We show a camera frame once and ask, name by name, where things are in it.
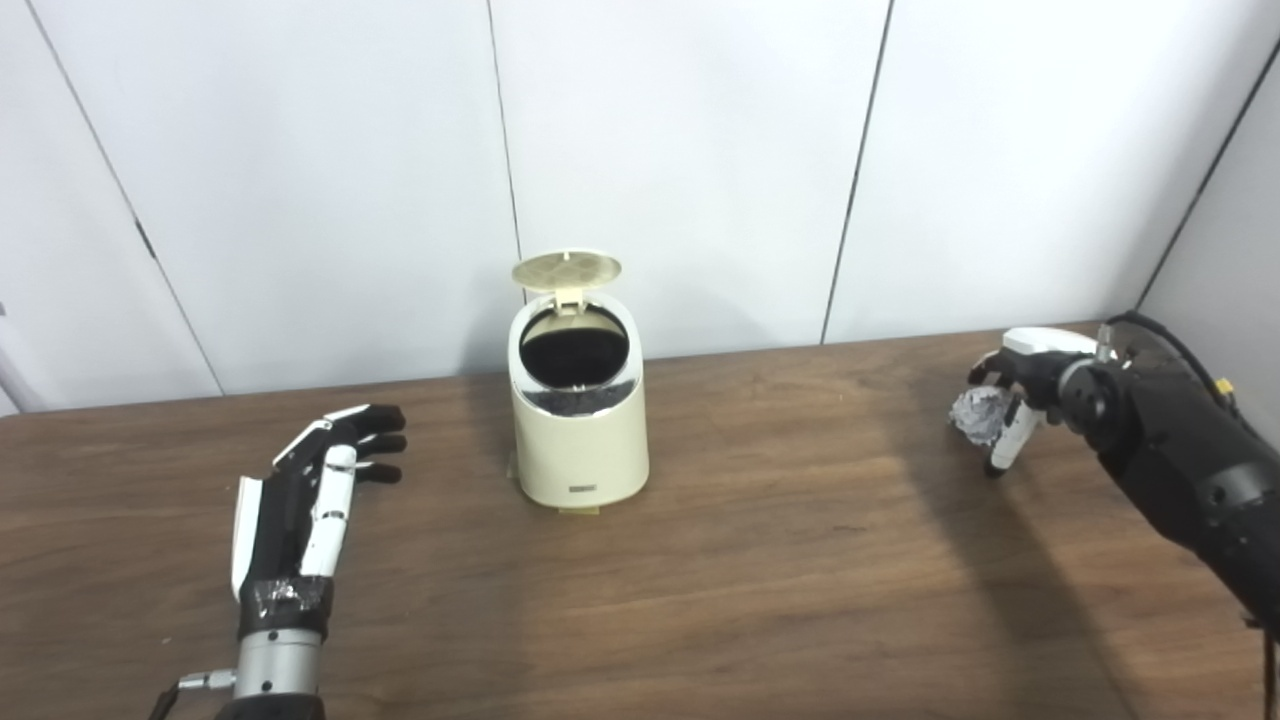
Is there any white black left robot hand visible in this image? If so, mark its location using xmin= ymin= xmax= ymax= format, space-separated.
xmin=230 ymin=404 xmax=408 ymax=639

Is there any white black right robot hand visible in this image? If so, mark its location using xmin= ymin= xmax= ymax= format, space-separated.
xmin=967 ymin=327 xmax=1101 ymax=479

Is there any white paper ball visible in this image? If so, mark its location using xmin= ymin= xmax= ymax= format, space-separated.
xmin=948 ymin=386 xmax=1013 ymax=448

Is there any cream round bin lid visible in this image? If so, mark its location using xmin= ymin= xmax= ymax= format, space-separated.
xmin=512 ymin=249 xmax=623 ymax=316

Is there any cream-colored bin body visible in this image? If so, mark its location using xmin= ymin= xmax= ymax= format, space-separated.
xmin=507 ymin=292 xmax=650 ymax=508

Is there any grey slanted pole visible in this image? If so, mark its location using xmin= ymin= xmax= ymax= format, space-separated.
xmin=0 ymin=300 xmax=47 ymax=413

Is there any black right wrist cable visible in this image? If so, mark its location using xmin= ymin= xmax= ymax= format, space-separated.
xmin=1100 ymin=312 xmax=1263 ymax=431

